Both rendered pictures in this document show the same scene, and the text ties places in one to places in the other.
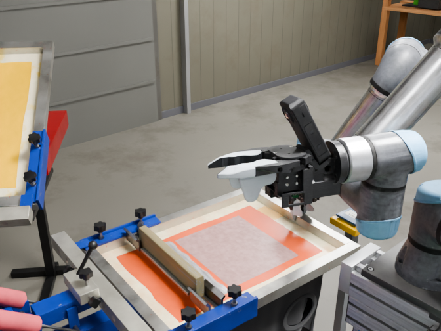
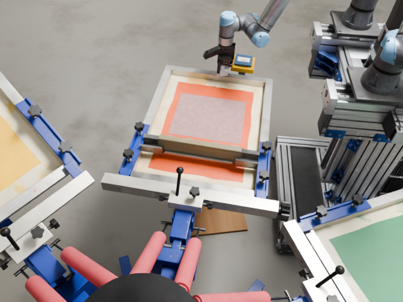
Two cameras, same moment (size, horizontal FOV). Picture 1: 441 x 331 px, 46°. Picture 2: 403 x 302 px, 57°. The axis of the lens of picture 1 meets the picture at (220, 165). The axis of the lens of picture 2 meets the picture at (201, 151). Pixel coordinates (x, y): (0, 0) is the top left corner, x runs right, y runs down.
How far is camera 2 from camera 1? 1.13 m
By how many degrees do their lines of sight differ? 42
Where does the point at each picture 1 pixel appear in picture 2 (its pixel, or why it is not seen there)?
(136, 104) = not seen: outside the picture
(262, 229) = (207, 95)
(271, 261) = (237, 114)
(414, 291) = (388, 99)
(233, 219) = (182, 96)
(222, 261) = (213, 130)
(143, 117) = not seen: outside the picture
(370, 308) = (347, 116)
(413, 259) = (385, 81)
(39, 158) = (46, 126)
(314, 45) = not seen: outside the picture
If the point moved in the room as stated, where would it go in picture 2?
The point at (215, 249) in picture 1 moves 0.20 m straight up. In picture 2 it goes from (199, 124) to (201, 91)
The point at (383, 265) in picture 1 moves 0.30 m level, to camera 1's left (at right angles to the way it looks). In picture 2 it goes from (361, 91) to (319, 124)
